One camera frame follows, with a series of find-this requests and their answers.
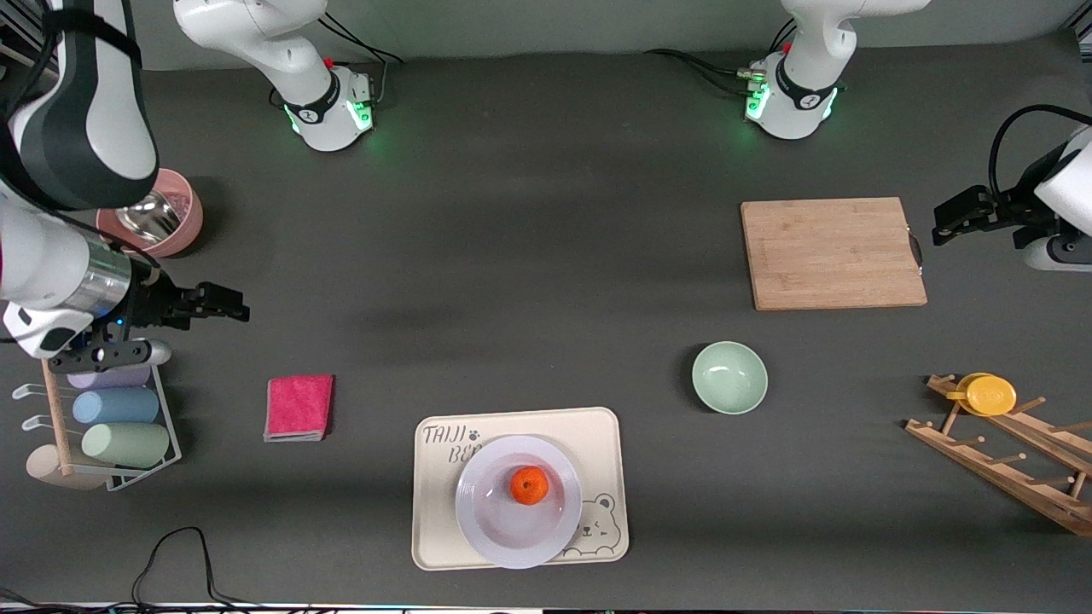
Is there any wooden cutting board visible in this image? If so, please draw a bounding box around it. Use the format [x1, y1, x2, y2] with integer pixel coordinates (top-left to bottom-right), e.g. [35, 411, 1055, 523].
[740, 197, 928, 311]

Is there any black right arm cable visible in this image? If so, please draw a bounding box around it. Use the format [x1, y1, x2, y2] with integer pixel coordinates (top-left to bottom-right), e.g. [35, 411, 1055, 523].
[0, 183, 161, 261]

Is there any purple cup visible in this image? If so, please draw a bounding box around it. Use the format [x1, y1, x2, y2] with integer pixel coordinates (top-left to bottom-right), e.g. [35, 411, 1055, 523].
[67, 367, 153, 391]

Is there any wooden peg drying rack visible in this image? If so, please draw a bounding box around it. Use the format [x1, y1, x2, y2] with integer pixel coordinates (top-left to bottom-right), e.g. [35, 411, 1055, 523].
[904, 374, 1092, 536]

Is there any orange fruit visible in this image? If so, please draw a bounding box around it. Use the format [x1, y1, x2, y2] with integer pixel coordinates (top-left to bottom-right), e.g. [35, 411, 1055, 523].
[510, 466, 549, 506]

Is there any metal scoop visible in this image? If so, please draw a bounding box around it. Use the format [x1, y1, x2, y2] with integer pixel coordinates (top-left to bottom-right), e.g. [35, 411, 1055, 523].
[119, 192, 182, 245]

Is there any green cup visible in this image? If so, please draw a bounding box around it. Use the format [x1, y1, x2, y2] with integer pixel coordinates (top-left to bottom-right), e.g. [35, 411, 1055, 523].
[81, 423, 171, 468]

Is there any cream bear print tray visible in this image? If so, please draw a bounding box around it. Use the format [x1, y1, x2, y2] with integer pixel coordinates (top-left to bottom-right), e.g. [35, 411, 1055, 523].
[412, 407, 630, 571]

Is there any light green bowl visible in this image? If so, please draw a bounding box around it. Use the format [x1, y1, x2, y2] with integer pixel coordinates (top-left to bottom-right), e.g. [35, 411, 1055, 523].
[692, 341, 769, 415]

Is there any black left base cable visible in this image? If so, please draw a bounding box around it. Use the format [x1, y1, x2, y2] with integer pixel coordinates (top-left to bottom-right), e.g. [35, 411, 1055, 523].
[644, 17, 799, 99]

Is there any black right base cable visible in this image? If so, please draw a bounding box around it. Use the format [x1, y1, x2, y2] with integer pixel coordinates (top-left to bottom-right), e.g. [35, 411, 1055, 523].
[320, 13, 406, 107]

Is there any black table cable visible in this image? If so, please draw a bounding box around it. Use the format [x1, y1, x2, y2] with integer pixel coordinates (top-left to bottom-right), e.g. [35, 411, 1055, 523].
[131, 526, 257, 611]

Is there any blue cup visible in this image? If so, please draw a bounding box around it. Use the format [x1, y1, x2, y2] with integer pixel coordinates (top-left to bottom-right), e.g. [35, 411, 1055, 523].
[72, 388, 160, 426]

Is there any white wire cup rack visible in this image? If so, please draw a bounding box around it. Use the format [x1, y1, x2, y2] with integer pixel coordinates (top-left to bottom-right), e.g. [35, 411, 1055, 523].
[12, 358, 182, 493]

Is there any pink folded cloth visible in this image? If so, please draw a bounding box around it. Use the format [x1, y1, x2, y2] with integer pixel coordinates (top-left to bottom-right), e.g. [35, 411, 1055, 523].
[264, 374, 335, 443]

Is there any pink bowl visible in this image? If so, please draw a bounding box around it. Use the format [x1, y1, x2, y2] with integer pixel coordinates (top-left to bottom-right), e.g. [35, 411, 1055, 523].
[96, 168, 204, 258]

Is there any white round plate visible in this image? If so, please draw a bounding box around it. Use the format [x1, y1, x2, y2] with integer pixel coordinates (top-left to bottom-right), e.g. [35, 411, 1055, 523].
[455, 435, 584, 570]

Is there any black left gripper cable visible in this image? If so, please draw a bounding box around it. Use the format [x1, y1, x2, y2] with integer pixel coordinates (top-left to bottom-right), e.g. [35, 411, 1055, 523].
[990, 105, 1092, 199]

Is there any yellow cup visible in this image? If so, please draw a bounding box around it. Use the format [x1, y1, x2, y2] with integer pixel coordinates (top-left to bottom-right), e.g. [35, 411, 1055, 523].
[945, 373, 1018, 417]

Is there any black base cable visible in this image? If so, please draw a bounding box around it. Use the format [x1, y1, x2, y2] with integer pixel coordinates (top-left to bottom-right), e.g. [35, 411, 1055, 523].
[320, 13, 406, 107]
[644, 17, 799, 99]

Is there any beige cup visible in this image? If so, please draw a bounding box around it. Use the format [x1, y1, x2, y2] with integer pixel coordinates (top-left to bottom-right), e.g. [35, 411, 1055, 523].
[26, 443, 107, 491]

